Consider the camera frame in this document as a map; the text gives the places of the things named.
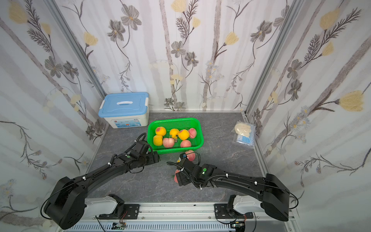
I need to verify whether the yellow peach bottom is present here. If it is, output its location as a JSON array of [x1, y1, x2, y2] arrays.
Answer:
[[178, 130, 190, 141]]

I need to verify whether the small green circuit board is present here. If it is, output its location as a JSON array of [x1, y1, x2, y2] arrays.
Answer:
[[111, 222, 127, 230]]

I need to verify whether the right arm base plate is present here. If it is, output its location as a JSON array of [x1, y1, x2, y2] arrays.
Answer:
[[214, 204, 254, 220]]

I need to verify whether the yellow peach with red blush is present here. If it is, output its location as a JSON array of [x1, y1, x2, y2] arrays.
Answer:
[[155, 127, 167, 136]]

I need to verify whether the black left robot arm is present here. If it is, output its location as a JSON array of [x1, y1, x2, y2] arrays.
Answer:
[[40, 140, 159, 229]]

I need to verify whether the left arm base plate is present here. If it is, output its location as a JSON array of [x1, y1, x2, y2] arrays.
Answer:
[[97, 204, 140, 220]]

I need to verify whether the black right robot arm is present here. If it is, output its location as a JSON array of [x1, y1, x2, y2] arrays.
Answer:
[[167, 158, 296, 221]]

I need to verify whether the blue face mask pack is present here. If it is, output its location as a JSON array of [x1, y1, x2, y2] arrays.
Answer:
[[232, 134, 255, 148]]

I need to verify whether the pink peach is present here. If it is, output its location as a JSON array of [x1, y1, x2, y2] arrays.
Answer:
[[174, 170, 180, 184], [185, 150, 196, 161], [163, 138, 175, 148], [188, 128, 197, 139], [180, 140, 192, 148]]

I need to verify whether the clear bag of white gloves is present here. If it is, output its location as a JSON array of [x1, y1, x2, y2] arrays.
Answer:
[[232, 121, 256, 137]]

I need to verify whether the green plastic perforated basket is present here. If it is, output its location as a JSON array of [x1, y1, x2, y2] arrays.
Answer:
[[147, 118, 204, 155]]

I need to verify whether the blue lid storage box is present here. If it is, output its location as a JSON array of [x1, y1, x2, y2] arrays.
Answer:
[[98, 92, 149, 129]]

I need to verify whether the aluminium front rail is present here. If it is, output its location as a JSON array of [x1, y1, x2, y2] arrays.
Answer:
[[79, 196, 274, 221]]

